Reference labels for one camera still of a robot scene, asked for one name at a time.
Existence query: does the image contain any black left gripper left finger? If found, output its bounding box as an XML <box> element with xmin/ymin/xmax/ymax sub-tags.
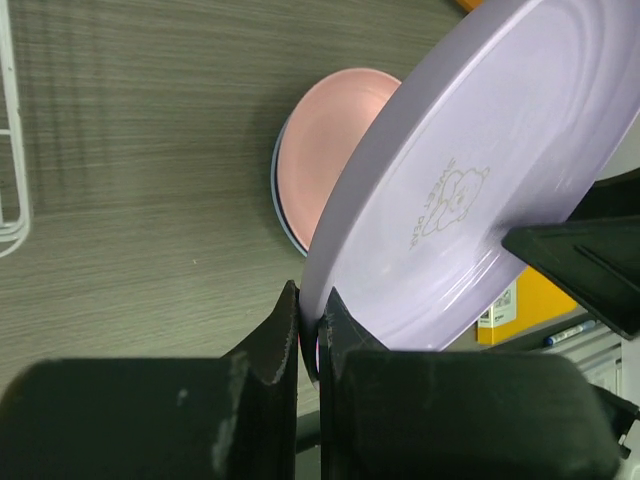
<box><xmin>1</xmin><ymin>282</ymin><xmax>299</xmax><ymax>479</ymax></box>

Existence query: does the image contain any white wire dish rack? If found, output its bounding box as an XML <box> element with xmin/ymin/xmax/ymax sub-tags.
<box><xmin>1</xmin><ymin>0</ymin><xmax>33</xmax><ymax>258</ymax></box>

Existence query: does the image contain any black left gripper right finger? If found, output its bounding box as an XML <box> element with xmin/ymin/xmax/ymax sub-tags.
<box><xmin>318</xmin><ymin>292</ymin><xmax>639</xmax><ymax>479</ymax></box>

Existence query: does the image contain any pink plate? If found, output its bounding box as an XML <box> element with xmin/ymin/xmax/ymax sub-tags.
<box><xmin>277</xmin><ymin>68</ymin><xmax>401</xmax><ymax>252</ymax></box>

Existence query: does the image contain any blue plate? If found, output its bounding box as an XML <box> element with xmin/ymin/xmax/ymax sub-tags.
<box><xmin>270</xmin><ymin>119</ymin><xmax>307</xmax><ymax>257</ymax></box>

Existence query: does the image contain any purple plate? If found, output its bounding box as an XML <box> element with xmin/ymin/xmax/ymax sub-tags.
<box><xmin>299</xmin><ymin>1</ymin><xmax>639</xmax><ymax>379</ymax></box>

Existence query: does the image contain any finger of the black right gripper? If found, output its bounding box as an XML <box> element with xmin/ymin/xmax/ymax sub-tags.
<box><xmin>502</xmin><ymin>169</ymin><xmax>639</xmax><ymax>340</ymax></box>

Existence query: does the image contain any blue marker pen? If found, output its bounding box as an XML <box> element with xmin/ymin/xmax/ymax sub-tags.
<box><xmin>543</xmin><ymin>320</ymin><xmax>598</xmax><ymax>348</ymax></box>

